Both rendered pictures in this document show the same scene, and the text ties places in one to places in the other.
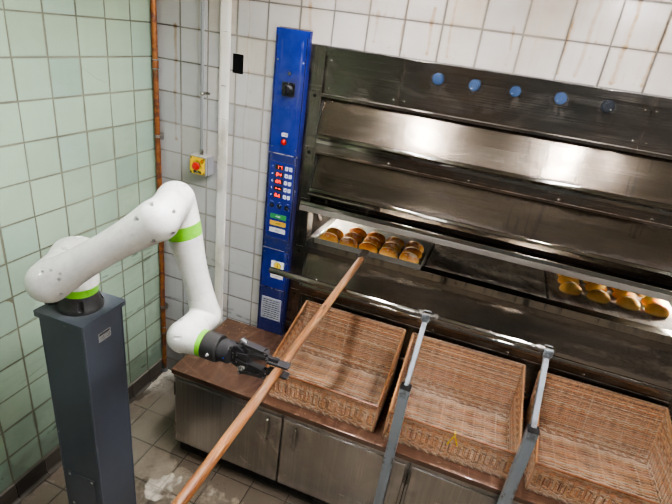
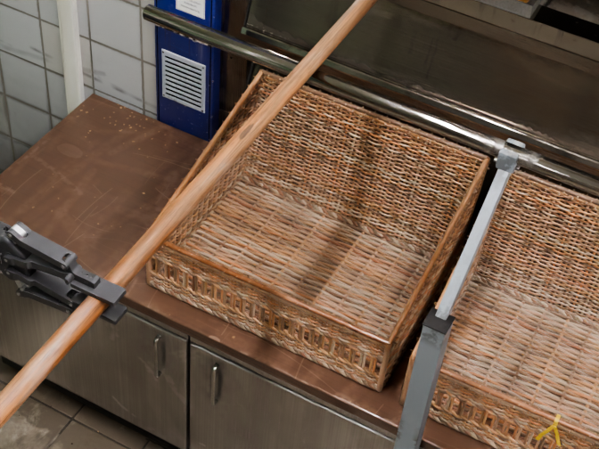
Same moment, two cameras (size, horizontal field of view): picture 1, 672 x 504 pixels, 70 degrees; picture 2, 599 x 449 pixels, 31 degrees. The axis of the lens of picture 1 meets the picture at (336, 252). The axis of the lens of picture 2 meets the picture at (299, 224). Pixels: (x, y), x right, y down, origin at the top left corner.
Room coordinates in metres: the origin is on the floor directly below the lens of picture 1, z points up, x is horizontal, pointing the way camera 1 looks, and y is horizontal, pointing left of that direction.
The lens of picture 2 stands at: (0.29, -0.25, 2.33)
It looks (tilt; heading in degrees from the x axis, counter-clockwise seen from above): 45 degrees down; 7
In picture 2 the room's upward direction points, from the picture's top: 6 degrees clockwise
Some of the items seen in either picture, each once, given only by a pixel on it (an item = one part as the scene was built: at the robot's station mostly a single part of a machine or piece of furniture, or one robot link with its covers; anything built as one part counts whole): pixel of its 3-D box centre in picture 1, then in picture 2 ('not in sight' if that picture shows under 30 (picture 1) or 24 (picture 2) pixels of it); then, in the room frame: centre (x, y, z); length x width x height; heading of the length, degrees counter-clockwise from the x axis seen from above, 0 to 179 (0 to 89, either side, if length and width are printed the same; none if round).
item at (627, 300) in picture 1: (605, 275); not in sight; (2.27, -1.38, 1.21); 0.61 x 0.48 x 0.06; 163
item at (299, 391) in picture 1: (336, 360); (316, 220); (1.91, -0.08, 0.72); 0.56 x 0.49 x 0.28; 74
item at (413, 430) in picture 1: (456, 399); (585, 334); (1.75, -0.64, 0.72); 0.56 x 0.49 x 0.28; 75
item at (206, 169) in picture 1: (201, 164); not in sight; (2.39, 0.75, 1.46); 0.10 x 0.07 x 0.10; 73
